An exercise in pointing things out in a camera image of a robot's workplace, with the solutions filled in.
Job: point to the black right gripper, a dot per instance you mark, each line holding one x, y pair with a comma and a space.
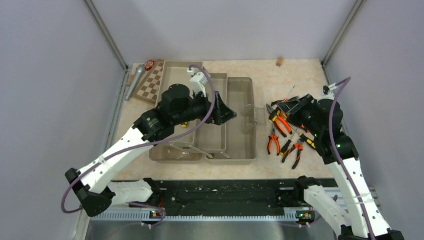
293, 108

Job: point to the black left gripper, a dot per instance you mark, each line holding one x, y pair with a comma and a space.
221, 113

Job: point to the black yellow small screwdriver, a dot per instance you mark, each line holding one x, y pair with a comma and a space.
286, 99

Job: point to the translucent beige tool box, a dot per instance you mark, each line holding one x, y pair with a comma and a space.
234, 143

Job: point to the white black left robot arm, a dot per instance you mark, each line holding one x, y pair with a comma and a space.
93, 184

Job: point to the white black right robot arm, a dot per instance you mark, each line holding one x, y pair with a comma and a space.
361, 219

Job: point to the orange long-nose pliers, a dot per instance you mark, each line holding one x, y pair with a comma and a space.
274, 103

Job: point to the large orange combination pliers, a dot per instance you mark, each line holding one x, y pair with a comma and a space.
276, 118

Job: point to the black yellow large screwdriver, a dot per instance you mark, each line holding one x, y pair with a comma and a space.
305, 138

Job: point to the small orange needle-nose pliers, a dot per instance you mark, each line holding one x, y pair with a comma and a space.
273, 139

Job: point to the small wooden block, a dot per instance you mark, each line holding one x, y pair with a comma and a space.
280, 61

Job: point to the wooden chessboard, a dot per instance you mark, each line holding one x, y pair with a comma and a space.
148, 87

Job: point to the red small snack packet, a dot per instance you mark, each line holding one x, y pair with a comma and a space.
149, 65

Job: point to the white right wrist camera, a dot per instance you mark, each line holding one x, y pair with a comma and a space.
329, 91

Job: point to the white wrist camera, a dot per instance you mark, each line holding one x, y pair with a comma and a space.
198, 81
329, 91

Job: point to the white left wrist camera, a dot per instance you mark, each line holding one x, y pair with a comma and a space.
198, 81

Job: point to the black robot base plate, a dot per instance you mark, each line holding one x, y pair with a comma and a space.
227, 198

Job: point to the aluminium frame rail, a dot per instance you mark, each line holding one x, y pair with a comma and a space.
143, 212

